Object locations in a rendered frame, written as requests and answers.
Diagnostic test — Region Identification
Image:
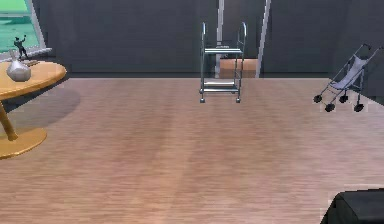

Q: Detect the silver metal cart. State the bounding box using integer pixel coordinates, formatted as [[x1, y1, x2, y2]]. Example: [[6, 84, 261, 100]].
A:
[[199, 21, 248, 104]]

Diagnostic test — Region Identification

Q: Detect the round yellow wooden table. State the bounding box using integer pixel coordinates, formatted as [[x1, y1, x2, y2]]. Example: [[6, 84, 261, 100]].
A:
[[0, 60, 68, 160]]

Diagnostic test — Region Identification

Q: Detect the grey baby stroller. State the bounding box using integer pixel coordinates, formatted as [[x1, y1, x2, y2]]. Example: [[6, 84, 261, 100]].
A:
[[312, 43, 384, 113]]

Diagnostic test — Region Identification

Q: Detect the grey round vase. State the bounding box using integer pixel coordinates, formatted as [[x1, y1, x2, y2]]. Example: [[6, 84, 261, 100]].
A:
[[5, 49, 32, 83]]

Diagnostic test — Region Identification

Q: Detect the black figure statuette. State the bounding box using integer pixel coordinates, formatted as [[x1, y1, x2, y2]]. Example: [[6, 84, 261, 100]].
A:
[[13, 34, 30, 61]]

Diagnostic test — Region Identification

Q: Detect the black armchair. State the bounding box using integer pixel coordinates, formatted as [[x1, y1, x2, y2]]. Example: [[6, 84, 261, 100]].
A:
[[319, 187, 384, 224]]

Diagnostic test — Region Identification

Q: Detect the window with green view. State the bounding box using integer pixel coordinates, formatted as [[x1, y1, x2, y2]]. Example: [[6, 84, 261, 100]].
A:
[[0, 0, 54, 63]]

